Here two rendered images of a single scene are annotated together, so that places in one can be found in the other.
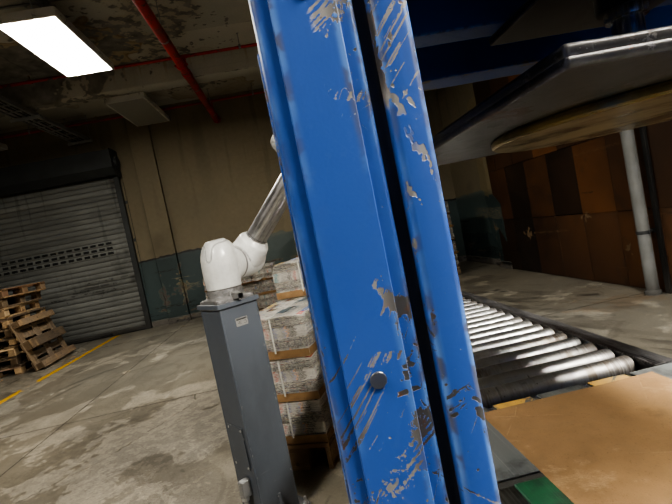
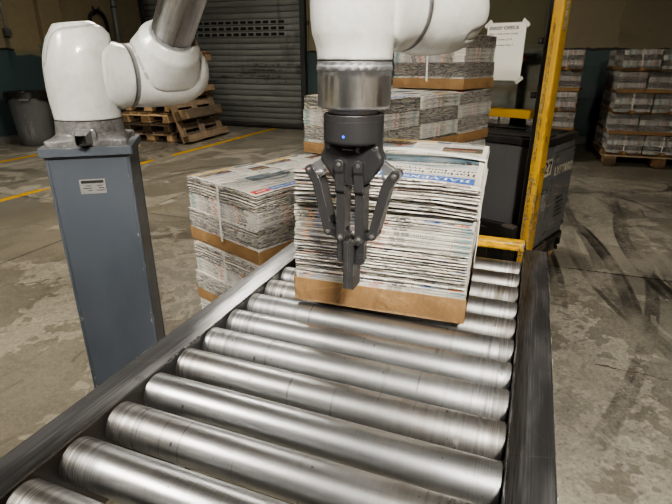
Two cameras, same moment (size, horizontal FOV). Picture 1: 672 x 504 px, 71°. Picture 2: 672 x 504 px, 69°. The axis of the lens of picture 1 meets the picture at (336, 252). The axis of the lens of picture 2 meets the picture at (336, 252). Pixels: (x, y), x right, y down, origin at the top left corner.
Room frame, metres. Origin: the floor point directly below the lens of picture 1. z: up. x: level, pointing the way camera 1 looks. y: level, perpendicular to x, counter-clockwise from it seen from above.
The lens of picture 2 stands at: (1.22, -0.58, 1.19)
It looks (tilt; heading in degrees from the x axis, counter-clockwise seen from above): 22 degrees down; 26
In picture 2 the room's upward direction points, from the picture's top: straight up
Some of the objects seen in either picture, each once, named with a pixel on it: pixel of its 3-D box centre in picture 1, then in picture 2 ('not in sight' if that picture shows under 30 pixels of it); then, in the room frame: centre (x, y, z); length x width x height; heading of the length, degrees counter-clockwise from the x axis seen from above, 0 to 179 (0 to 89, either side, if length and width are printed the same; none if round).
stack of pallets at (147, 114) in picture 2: (5, 330); (168, 94); (7.45, 5.43, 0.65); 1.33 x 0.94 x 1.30; 9
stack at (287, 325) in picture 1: (318, 358); (340, 255); (2.97, 0.25, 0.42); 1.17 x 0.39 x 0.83; 163
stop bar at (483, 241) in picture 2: not in sight; (427, 234); (2.29, -0.30, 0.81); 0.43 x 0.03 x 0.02; 95
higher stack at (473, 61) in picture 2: not in sight; (435, 174); (3.66, 0.04, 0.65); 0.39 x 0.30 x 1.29; 73
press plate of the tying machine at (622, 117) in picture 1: (640, 105); not in sight; (0.61, -0.43, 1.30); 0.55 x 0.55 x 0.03; 5
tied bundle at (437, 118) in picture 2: not in sight; (404, 118); (3.37, 0.13, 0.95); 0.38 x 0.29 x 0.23; 72
